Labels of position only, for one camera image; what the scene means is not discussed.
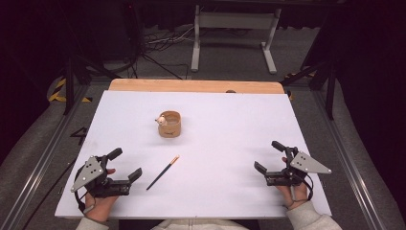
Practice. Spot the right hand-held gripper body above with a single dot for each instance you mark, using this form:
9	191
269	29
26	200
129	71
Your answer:
306	163

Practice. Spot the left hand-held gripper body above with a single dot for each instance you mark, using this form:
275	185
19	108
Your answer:
91	171

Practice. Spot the dark pencil with orange end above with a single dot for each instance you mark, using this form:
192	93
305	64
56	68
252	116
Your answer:
162	172

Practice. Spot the wooden pen holder with figurine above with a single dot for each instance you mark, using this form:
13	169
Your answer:
170	127

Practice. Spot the person's right hand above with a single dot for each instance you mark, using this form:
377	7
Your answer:
297	195

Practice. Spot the person's left hand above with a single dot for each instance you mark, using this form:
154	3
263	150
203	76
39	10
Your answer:
100	207

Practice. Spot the white table sheet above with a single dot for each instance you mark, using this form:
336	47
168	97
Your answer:
204	172

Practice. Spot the black tripod stand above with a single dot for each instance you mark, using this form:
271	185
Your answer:
69	83
330	89

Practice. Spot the person's light torso clothing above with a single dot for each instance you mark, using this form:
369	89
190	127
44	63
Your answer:
198	225

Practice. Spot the yellow black floor tape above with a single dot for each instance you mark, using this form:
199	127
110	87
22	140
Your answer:
59	92

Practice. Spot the aluminium floor rail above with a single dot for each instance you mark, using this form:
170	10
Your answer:
41	159
344	159

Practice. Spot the white metal stand frame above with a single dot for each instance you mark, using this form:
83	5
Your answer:
236	20

